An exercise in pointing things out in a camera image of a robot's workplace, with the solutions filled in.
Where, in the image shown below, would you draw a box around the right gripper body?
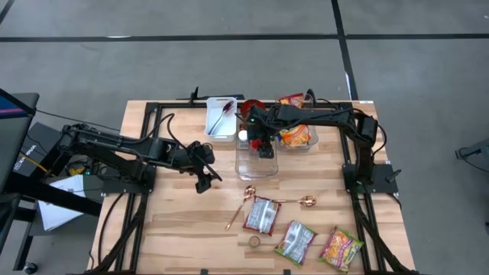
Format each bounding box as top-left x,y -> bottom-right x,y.
247,125 -> 277,152

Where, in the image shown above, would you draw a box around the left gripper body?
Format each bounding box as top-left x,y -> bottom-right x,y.
176,141 -> 216,176

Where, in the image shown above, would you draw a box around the white-lid spice jar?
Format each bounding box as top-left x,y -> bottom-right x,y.
236,129 -> 250,150

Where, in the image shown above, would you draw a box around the orange ramen packet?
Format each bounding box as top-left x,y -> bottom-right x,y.
280,124 -> 313,149

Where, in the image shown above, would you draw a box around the red roast beef ramen packet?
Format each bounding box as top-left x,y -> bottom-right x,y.
277,92 -> 306,110

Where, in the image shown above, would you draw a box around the rose gold spoon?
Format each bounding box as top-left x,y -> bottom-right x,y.
224,185 -> 257,231
273,195 -> 318,209

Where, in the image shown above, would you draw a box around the pink yellow ramen packet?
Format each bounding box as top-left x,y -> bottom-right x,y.
317,226 -> 365,273

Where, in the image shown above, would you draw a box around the clear plastic bin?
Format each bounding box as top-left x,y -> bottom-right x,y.
233,121 -> 279,182
274,93 -> 321,154

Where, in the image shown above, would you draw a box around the red bowl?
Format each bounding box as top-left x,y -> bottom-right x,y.
239,99 -> 267,122

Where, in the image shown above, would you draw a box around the white plastic bin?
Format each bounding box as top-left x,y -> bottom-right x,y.
204,96 -> 238,143

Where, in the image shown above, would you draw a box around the green-trimmed ramen packet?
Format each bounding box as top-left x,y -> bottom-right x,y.
274,220 -> 319,267

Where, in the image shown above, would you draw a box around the black monitor stand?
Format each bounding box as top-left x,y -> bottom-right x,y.
0,171 -> 103,273

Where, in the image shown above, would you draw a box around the white paper sheets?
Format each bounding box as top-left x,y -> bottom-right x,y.
37,174 -> 87,232

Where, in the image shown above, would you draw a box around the black equipment box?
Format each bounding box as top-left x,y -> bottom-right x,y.
14,121 -> 81,179

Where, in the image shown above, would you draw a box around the computer monitor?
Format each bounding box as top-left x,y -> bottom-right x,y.
0,88 -> 40,194

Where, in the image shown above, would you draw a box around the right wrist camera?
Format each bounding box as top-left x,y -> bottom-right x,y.
258,144 -> 276,160

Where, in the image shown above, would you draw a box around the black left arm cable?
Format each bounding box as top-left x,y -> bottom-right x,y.
147,112 -> 188,152

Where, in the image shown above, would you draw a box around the black aluminium table frame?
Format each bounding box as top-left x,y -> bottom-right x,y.
86,86 -> 419,275

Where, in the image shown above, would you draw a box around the black power cable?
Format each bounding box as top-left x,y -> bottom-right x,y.
96,192 -> 127,268

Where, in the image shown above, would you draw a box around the yellow cable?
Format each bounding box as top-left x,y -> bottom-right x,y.
21,152 -> 50,173

